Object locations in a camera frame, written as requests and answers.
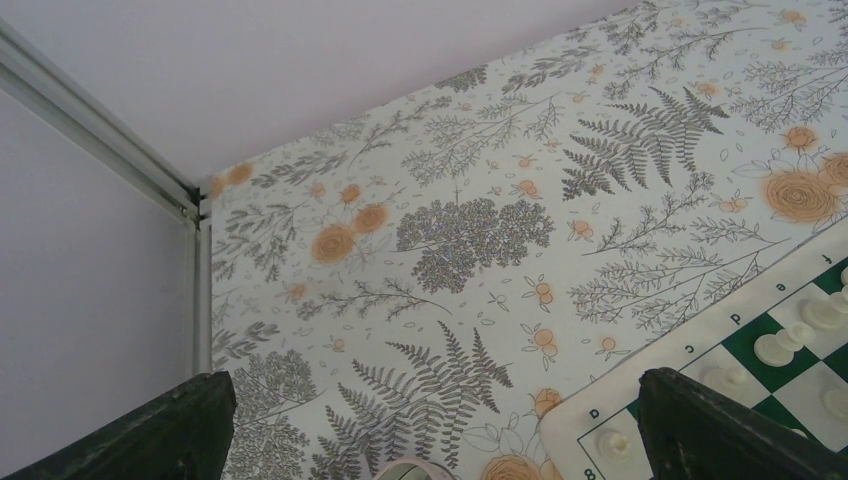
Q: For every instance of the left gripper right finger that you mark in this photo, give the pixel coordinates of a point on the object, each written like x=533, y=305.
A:
x=690, y=431

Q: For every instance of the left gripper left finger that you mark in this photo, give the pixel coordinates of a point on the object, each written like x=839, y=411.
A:
x=185, y=433

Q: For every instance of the white chess piece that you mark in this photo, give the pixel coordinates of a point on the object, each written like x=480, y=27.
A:
x=614, y=446
x=826, y=314
x=835, y=402
x=779, y=349
x=730, y=382

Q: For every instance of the green white chess board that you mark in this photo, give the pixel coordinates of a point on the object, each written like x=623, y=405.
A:
x=722, y=336

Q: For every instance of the floral patterned table mat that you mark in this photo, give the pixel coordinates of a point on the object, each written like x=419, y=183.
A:
x=430, y=277

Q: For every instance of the aluminium corner post left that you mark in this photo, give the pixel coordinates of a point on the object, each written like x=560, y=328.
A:
x=41, y=86

